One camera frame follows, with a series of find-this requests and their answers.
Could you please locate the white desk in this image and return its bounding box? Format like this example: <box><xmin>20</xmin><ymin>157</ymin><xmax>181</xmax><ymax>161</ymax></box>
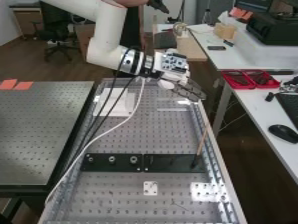
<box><xmin>186</xmin><ymin>22</ymin><xmax>298</xmax><ymax>73</ymax></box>
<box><xmin>212</xmin><ymin>73</ymin><xmax>298</xmax><ymax>186</ymax></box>

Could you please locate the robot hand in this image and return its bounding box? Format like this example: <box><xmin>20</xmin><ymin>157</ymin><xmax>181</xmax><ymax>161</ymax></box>
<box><xmin>152</xmin><ymin>49</ymin><xmax>209</xmax><ymax>102</ymax></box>

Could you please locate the red tray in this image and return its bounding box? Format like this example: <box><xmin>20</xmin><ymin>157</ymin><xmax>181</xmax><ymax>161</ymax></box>
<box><xmin>246</xmin><ymin>68</ymin><xmax>282</xmax><ymax>90</ymax></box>
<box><xmin>221</xmin><ymin>69</ymin><xmax>258</xmax><ymax>90</ymax></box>

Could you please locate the white cable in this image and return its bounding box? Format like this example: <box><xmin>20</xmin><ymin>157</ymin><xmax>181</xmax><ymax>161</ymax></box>
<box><xmin>43</xmin><ymin>77</ymin><xmax>148</xmax><ymax>206</ymax></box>

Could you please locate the thin stick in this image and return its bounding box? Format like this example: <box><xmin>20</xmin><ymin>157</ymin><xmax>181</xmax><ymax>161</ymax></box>
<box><xmin>193</xmin><ymin>114</ymin><xmax>214</xmax><ymax>168</ymax></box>

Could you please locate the small white square plate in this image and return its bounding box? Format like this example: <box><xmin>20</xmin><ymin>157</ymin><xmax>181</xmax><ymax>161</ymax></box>
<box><xmin>141</xmin><ymin>180</ymin><xmax>160</xmax><ymax>197</ymax></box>

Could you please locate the large black case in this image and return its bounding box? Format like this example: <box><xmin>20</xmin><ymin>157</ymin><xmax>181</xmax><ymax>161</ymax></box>
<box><xmin>245</xmin><ymin>10</ymin><xmax>298</xmax><ymax>47</ymax></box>

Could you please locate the small white jointed device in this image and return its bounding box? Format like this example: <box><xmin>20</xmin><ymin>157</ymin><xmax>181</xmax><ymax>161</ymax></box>
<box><xmin>278</xmin><ymin>75</ymin><xmax>298</xmax><ymax>94</ymax></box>

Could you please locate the black cable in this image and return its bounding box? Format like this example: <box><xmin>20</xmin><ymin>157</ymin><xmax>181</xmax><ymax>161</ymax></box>
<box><xmin>65</xmin><ymin>49</ymin><xmax>140</xmax><ymax>168</ymax></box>
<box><xmin>45</xmin><ymin>48</ymin><xmax>134</xmax><ymax>196</ymax></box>

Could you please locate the small white box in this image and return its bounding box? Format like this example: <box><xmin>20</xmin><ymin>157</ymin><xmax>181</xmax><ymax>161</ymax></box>
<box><xmin>92</xmin><ymin>91</ymin><xmax>137</xmax><ymax>118</ymax></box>

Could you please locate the black computer mouse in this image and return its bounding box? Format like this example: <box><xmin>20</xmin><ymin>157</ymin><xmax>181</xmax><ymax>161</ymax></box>
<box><xmin>267</xmin><ymin>123</ymin><xmax>298</xmax><ymax>145</ymax></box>

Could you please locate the black keyboard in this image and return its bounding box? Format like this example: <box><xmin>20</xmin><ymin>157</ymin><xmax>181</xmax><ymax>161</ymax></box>
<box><xmin>274</xmin><ymin>91</ymin><xmax>298</xmax><ymax>132</ymax></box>

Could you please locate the black plate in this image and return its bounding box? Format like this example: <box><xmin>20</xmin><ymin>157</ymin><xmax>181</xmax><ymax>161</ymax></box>
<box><xmin>80</xmin><ymin>152</ymin><xmax>208</xmax><ymax>174</ymax></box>

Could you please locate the clear box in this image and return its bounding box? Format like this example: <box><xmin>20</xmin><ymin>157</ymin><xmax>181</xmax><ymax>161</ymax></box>
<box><xmin>37</xmin><ymin>77</ymin><xmax>247</xmax><ymax>224</ymax></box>

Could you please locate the black phone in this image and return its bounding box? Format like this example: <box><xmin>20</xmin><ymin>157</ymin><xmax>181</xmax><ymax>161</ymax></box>
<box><xmin>206</xmin><ymin>45</ymin><xmax>227</xmax><ymax>52</ymax></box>

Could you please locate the black office chair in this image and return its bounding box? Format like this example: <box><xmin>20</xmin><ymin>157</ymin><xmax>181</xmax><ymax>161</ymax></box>
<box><xmin>29</xmin><ymin>0</ymin><xmax>80</xmax><ymax>63</ymax></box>

